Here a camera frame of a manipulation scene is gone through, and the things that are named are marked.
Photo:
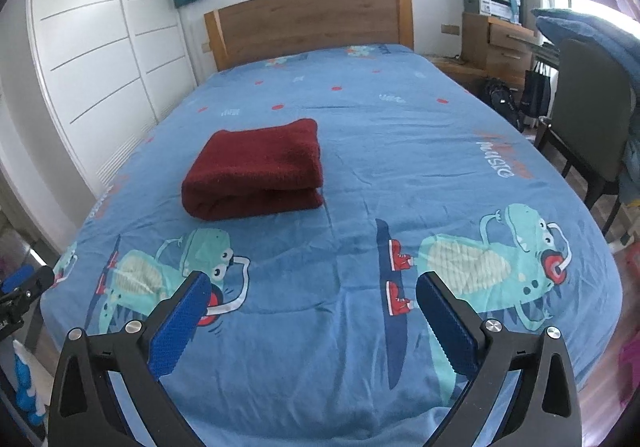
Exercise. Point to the wooden nightstand drawers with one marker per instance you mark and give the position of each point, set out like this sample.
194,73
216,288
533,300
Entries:
491,48

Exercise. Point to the dark red knitted sweater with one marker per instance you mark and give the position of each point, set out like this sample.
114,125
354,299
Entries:
265,171

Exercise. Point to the black bag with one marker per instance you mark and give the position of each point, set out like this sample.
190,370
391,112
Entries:
497,95

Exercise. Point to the grey chair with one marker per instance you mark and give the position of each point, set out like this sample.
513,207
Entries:
589,119

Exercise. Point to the blue dinosaur print bedsheet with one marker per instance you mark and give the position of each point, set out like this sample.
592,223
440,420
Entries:
314,337

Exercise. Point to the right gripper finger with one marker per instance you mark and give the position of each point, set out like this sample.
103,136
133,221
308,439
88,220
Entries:
84,409
543,410

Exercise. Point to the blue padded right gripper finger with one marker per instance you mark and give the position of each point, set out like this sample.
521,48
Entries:
20,290

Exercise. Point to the white wardrobe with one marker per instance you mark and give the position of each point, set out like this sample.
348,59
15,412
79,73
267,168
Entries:
110,71

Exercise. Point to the white printer box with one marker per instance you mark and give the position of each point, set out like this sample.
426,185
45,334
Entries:
508,10

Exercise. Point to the wooden headboard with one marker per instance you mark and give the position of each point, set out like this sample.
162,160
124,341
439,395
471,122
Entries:
256,30

